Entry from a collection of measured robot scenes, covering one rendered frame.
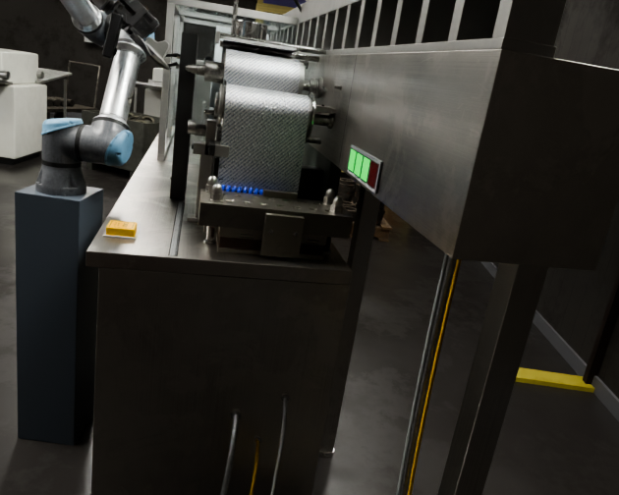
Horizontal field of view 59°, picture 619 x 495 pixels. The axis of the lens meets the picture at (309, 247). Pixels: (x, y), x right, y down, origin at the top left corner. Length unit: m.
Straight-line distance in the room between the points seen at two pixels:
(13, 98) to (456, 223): 5.99
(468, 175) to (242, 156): 0.88
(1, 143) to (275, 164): 5.29
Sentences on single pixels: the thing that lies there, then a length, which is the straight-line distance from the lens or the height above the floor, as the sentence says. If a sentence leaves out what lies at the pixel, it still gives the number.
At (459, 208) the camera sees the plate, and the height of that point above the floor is 1.21.
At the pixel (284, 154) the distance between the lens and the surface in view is 1.60.
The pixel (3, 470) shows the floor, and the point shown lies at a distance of 2.19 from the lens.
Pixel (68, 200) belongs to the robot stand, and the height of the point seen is 0.90.
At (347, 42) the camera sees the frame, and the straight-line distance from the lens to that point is 1.70.
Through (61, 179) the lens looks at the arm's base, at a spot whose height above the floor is 0.95.
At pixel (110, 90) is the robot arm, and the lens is 1.94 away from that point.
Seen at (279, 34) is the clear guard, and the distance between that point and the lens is 2.62.
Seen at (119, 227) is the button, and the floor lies 0.92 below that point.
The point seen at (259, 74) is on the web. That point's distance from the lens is 1.81.
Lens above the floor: 1.37
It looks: 17 degrees down
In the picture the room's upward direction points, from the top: 9 degrees clockwise
